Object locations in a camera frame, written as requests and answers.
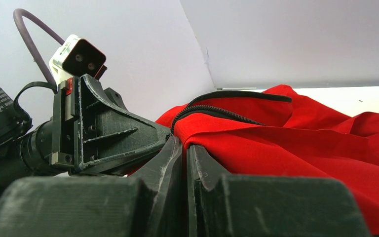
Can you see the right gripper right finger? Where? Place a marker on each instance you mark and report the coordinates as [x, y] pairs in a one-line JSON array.
[[221, 204]]

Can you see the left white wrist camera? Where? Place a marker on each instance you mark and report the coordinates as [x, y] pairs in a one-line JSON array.
[[76, 57]]

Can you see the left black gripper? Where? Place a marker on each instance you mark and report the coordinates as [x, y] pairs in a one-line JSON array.
[[92, 134]]

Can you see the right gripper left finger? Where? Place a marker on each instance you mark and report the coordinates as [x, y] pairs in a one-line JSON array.
[[145, 204]]

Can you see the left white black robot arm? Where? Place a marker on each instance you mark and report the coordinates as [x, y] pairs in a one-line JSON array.
[[24, 150]]

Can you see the red zip-up jacket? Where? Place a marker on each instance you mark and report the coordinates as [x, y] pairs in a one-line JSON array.
[[282, 133]]

